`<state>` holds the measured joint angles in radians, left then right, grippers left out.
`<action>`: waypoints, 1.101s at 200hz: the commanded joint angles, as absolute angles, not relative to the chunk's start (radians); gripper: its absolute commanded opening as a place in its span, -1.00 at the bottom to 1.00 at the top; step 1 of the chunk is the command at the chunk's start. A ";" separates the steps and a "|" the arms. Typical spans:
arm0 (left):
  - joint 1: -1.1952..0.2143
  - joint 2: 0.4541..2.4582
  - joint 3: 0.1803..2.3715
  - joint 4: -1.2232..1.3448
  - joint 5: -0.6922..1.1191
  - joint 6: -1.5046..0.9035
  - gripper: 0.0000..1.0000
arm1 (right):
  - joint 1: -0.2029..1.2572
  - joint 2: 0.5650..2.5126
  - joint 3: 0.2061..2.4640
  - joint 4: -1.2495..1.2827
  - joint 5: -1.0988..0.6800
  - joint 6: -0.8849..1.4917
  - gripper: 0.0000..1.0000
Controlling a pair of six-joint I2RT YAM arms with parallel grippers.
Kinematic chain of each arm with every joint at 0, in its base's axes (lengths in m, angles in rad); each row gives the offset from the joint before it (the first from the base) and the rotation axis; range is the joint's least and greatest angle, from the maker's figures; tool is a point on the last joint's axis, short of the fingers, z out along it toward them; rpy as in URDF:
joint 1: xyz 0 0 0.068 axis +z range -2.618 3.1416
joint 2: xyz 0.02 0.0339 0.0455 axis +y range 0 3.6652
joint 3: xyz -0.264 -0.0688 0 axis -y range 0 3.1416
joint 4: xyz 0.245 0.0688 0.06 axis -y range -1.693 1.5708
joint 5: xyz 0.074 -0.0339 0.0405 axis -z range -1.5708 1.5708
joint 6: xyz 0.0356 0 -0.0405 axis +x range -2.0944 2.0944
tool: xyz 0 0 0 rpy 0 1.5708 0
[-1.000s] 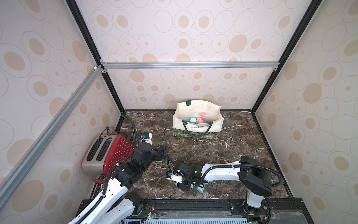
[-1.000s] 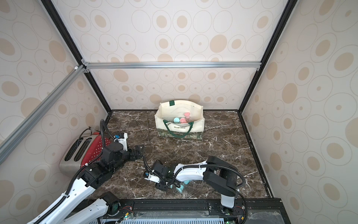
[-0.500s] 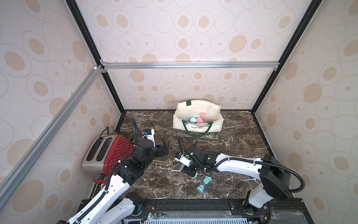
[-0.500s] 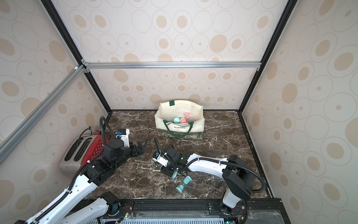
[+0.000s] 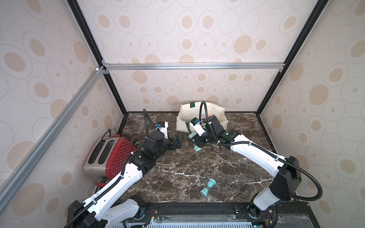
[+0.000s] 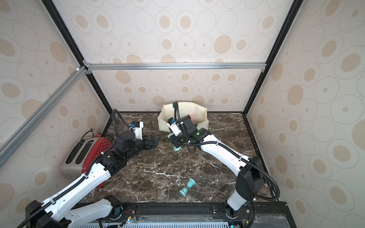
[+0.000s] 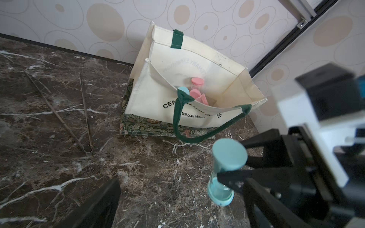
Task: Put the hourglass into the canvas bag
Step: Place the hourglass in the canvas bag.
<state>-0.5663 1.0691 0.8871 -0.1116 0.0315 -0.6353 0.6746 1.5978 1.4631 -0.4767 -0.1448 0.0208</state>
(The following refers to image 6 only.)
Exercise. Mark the aluminium frame rail left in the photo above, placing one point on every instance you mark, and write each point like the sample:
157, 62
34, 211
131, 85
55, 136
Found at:
15, 141

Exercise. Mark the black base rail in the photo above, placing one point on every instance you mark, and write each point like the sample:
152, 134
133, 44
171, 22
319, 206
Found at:
185, 215

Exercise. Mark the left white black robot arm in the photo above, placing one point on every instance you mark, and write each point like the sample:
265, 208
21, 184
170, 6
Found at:
57, 210

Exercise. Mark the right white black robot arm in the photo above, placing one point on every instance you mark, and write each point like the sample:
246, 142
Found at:
252, 181

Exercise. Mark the red and steel toaster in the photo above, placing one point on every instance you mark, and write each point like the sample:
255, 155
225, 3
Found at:
80, 157

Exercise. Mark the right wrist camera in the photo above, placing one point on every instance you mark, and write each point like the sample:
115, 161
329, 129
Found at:
173, 126

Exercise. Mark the teal hourglass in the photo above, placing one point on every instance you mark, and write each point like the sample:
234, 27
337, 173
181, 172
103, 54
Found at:
188, 186
177, 141

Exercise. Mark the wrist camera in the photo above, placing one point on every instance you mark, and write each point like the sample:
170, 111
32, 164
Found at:
173, 126
137, 129

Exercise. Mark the aluminium frame rail back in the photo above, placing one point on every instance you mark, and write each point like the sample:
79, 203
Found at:
177, 66

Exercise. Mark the aluminium frame rail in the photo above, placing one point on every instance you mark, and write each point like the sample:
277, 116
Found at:
177, 66
15, 141

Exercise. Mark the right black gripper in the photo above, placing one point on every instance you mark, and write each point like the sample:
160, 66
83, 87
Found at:
177, 140

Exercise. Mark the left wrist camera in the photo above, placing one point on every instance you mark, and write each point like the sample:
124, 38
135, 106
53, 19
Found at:
137, 129

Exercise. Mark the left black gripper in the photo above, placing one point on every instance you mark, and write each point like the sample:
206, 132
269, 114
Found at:
155, 142

